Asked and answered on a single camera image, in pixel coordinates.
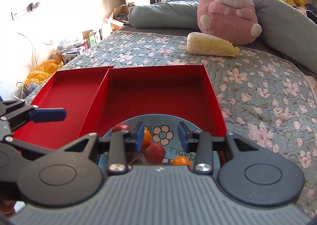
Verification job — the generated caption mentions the red round fruit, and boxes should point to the red round fruit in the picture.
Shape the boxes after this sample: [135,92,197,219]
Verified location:
[144,143,166,164]

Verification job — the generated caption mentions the grey-blue long pillow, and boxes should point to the grey-blue long pillow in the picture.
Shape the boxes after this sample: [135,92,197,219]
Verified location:
[128,0,317,72]

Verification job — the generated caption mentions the floral quilted blanket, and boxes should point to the floral quilted blanket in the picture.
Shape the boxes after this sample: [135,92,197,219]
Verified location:
[25,29,317,212]

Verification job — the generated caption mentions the red cardboard box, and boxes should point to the red cardboard box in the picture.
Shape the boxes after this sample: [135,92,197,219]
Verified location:
[12,66,116,151]
[79,65,228,166]

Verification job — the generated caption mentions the orange mandarin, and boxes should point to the orange mandarin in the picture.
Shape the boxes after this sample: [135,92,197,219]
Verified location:
[141,129,151,150]

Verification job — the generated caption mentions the blue cartoon tiger plate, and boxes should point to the blue cartoon tiger plate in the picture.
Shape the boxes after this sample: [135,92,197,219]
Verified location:
[98,113,221,169]

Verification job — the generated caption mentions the yellow plastic bag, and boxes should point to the yellow plastic bag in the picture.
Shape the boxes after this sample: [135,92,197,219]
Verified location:
[25,59,64,86]

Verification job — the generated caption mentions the small orange tomato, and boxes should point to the small orange tomato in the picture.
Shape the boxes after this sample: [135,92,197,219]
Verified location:
[171,156,193,169]

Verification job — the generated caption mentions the grey bed sheet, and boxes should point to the grey bed sheet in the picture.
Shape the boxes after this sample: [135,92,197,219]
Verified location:
[122,24,201,36]

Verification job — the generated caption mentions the white printed box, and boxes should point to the white printed box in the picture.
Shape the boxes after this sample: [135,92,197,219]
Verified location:
[61,46,86,63]

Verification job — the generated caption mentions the small red fruit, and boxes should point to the small red fruit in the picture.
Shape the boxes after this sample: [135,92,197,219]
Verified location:
[113,124,131,133]

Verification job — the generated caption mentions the napa cabbage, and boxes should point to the napa cabbage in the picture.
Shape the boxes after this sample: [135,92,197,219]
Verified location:
[187,32,240,57]

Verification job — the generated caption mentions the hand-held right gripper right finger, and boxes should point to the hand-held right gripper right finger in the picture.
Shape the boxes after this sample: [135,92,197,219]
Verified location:
[178,121,265,175]

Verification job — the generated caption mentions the white cables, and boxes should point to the white cables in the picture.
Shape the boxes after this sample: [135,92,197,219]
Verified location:
[12,82,33,102]

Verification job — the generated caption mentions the pink plush toy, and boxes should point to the pink plush toy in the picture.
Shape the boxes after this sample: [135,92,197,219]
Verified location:
[197,0,262,46]

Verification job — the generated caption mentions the green and white carton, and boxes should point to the green and white carton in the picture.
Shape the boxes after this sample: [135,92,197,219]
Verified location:
[88,30,97,47]

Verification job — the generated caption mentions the open cardboard box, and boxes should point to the open cardboard box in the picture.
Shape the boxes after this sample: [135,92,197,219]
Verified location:
[112,4,131,24]

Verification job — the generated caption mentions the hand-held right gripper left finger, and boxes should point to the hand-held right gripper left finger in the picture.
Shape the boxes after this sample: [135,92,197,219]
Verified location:
[56,121,145,175]

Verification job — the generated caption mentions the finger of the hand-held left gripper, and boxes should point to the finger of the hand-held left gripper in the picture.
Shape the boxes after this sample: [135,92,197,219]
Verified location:
[0,100,67,130]
[0,136,53,161]

